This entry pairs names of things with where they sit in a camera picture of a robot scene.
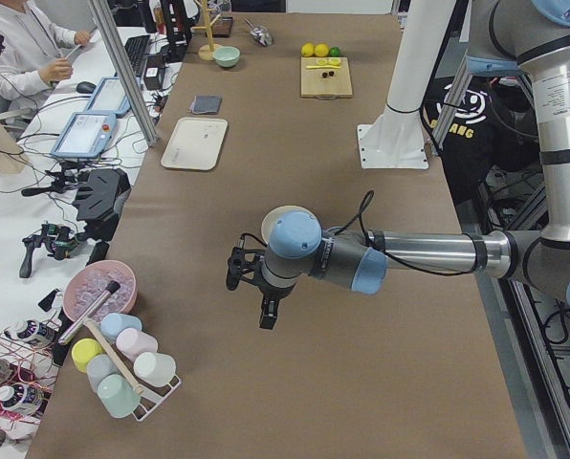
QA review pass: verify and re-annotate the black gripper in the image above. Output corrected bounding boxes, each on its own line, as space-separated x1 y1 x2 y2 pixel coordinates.
226 233 294 330

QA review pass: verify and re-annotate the cream round plate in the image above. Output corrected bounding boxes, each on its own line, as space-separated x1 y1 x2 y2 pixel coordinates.
260 205 307 244

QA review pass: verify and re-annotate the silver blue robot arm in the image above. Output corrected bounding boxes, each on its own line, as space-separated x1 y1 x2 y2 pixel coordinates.
226 1 570 329

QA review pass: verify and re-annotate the cream rectangular tray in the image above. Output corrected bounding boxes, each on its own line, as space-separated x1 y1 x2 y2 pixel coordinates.
161 117 228 171

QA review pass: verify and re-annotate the white cup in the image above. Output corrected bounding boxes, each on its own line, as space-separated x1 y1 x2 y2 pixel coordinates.
133 352 176 387

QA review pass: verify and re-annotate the pink cup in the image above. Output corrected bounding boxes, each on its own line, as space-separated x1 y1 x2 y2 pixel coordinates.
116 327 159 361

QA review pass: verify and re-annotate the metal black-tipped muddler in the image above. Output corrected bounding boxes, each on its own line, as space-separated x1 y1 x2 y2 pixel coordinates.
57 280 121 346

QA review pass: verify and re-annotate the blue cup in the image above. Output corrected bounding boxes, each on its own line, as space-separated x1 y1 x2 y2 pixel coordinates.
99 313 143 343

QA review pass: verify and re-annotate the mint green cup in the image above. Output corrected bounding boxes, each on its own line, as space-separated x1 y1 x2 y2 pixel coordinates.
97 374 141 419

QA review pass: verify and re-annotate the grey cup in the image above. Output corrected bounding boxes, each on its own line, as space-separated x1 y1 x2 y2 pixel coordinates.
86 354 120 393

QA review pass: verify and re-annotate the pink bowl of ice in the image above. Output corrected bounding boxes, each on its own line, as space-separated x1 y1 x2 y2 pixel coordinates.
63 260 137 322

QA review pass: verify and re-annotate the yellow cup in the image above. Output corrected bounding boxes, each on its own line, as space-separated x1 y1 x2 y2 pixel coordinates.
72 338 104 373

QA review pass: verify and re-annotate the grey folded cloth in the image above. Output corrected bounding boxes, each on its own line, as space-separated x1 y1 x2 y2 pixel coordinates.
189 95 222 115

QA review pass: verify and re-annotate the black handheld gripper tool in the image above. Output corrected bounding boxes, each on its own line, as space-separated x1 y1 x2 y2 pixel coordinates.
18 223 79 278

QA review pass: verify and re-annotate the bamboo cutting board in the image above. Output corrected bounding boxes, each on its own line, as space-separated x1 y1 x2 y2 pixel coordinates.
300 57 353 98

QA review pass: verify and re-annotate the yellow plastic knife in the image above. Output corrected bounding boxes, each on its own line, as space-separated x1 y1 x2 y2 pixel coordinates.
305 65 341 70

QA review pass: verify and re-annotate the blue teach pendant near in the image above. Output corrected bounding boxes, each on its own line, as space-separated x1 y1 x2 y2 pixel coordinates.
51 111 117 160

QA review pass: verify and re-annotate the blue teach pendant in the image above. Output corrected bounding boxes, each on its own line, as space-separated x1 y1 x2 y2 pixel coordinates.
51 111 117 160
85 76 131 118

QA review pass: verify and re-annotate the mint green bowl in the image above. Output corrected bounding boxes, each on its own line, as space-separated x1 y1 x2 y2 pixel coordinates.
213 46 241 68

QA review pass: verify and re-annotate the yellow lemon near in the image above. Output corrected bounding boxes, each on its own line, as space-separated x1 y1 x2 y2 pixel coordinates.
300 43 315 57

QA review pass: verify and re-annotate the yellow lemon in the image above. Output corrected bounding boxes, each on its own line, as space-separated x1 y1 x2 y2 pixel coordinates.
300 43 315 57
314 43 330 57

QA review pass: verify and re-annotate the yellow lemon far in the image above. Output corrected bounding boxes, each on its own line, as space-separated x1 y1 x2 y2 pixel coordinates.
314 43 330 57

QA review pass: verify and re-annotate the wooden mug tree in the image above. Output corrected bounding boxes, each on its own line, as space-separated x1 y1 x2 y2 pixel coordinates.
191 0 222 61

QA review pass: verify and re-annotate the blue teach pendant far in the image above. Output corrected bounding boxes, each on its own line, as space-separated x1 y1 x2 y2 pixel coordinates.
85 76 131 118

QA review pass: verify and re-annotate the metal scoop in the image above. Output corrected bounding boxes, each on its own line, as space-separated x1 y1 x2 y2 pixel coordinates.
244 18 274 47

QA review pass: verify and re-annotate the black computer mouse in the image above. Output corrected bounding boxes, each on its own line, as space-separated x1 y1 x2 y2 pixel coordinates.
76 81 96 95

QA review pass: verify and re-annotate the black keyboard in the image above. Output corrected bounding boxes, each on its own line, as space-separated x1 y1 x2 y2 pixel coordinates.
124 34 150 77

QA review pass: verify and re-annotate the person in white hoodie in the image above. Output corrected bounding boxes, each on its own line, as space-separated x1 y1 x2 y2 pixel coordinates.
0 1 91 109

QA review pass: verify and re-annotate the white wire cup rack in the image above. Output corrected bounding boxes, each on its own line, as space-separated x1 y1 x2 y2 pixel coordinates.
132 375 182 422

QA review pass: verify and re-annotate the wooden rack handle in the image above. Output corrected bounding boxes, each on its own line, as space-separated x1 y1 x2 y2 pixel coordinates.
83 318 143 395

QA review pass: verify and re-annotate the black stand mount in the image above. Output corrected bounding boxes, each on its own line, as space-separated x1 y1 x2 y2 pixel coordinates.
73 168 131 241

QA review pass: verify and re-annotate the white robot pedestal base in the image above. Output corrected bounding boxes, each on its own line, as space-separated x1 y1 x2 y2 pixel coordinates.
358 0 456 169

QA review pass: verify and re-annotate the aluminium frame post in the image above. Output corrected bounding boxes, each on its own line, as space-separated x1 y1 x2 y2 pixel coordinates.
88 0 158 146

